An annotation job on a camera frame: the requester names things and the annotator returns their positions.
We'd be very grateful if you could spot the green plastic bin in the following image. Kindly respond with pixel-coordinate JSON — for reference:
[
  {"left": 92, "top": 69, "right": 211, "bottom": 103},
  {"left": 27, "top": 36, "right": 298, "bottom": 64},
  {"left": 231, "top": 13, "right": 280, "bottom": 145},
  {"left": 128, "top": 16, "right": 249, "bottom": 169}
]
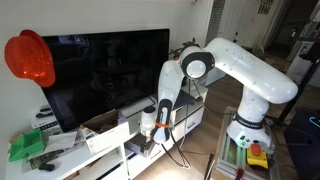
[{"left": 8, "top": 128, "right": 48, "bottom": 163}]

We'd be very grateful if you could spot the small black remote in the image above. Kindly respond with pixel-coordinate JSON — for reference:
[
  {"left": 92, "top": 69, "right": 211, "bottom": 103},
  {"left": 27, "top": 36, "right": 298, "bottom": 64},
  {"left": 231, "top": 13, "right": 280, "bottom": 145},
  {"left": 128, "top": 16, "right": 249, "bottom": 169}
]
[{"left": 38, "top": 163, "right": 56, "bottom": 173}]

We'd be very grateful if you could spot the orange cable strap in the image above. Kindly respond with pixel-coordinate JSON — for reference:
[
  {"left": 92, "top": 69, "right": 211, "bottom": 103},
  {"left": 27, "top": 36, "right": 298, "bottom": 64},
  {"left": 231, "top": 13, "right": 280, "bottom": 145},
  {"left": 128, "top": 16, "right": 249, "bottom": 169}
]
[{"left": 154, "top": 121, "right": 171, "bottom": 130}]

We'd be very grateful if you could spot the white cardboard box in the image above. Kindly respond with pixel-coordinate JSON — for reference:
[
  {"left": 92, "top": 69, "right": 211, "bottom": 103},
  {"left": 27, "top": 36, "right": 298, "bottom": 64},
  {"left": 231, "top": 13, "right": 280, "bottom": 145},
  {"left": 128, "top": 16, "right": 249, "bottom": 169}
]
[{"left": 80, "top": 109, "right": 131, "bottom": 156}]

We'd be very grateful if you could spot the red handled clamp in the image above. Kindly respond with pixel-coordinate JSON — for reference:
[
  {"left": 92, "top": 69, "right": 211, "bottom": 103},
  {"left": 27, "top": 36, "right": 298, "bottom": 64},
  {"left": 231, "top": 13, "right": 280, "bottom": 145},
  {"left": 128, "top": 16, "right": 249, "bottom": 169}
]
[{"left": 234, "top": 168, "right": 246, "bottom": 180}]

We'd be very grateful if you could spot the white paper sheet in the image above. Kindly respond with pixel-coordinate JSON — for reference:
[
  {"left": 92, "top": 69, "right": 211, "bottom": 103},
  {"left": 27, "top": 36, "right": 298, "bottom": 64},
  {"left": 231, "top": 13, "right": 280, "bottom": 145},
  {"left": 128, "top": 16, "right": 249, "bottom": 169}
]
[{"left": 46, "top": 131, "right": 78, "bottom": 153}]

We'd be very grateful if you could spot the white television stand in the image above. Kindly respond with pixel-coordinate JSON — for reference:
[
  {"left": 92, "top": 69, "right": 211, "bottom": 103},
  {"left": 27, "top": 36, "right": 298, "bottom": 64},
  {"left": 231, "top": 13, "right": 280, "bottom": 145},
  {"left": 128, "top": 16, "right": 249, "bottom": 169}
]
[{"left": 4, "top": 83, "right": 209, "bottom": 180}]

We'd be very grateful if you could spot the black stand leg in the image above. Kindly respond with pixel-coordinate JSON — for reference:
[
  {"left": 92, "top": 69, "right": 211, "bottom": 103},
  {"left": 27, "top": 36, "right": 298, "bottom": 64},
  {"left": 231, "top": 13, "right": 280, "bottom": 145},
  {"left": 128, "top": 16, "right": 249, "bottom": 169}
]
[{"left": 278, "top": 58, "right": 319, "bottom": 123}]

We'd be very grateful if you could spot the yellow emergency stop box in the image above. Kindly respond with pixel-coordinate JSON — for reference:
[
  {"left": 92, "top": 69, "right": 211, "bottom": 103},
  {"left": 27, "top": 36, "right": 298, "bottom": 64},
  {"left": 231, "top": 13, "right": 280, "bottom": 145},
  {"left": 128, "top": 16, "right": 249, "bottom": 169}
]
[{"left": 246, "top": 143, "right": 269, "bottom": 170}]

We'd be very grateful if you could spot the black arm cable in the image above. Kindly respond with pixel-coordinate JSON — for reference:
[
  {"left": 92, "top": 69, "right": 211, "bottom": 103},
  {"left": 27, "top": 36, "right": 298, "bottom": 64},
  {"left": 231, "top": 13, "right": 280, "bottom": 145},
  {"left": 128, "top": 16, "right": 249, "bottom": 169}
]
[{"left": 161, "top": 78, "right": 206, "bottom": 169}]

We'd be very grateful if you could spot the white router carton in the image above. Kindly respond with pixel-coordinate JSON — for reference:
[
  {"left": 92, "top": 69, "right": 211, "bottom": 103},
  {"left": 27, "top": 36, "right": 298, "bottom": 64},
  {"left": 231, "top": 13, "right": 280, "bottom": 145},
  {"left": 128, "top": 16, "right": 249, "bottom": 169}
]
[{"left": 30, "top": 104, "right": 63, "bottom": 136}]

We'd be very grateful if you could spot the green printed booklet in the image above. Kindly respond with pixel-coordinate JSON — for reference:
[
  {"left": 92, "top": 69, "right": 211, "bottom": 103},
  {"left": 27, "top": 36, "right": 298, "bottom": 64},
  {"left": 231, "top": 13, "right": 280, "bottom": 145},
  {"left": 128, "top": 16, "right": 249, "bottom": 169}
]
[{"left": 28, "top": 149, "right": 66, "bottom": 169}]

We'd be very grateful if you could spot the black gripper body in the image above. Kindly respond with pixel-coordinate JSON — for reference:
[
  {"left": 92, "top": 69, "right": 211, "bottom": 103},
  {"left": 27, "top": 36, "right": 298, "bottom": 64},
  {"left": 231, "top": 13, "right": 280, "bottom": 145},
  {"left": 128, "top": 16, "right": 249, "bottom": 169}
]
[{"left": 139, "top": 133, "right": 155, "bottom": 153}]

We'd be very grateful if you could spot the black flat screen television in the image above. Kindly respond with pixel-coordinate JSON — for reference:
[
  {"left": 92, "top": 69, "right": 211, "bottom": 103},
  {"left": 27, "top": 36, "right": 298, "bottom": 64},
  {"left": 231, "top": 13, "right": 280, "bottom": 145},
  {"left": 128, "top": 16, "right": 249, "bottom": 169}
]
[{"left": 40, "top": 28, "right": 171, "bottom": 134}]

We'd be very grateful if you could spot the black case with blue light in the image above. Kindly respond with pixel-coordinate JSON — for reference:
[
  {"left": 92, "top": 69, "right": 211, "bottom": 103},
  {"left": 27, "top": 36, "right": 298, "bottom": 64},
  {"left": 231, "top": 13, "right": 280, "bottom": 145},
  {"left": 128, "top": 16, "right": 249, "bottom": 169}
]
[{"left": 283, "top": 106, "right": 320, "bottom": 180}]

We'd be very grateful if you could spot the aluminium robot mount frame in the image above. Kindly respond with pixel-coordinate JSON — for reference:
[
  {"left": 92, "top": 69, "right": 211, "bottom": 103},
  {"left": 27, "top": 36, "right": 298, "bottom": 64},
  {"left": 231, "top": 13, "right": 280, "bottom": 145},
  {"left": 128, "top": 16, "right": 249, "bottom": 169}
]
[{"left": 214, "top": 106, "right": 283, "bottom": 180}]

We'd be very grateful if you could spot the green leafy houseplant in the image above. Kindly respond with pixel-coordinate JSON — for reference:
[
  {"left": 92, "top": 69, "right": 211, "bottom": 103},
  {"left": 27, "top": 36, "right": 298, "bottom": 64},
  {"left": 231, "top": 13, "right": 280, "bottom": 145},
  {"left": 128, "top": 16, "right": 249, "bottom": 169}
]
[{"left": 168, "top": 37, "right": 201, "bottom": 62}]

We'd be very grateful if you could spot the white drawer with handle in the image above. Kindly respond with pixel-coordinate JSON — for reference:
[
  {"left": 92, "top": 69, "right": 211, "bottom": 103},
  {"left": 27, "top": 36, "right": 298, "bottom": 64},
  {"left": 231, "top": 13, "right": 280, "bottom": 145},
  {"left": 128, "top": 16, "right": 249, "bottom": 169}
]
[
  {"left": 172, "top": 105, "right": 206, "bottom": 144},
  {"left": 128, "top": 139, "right": 175, "bottom": 179}
]

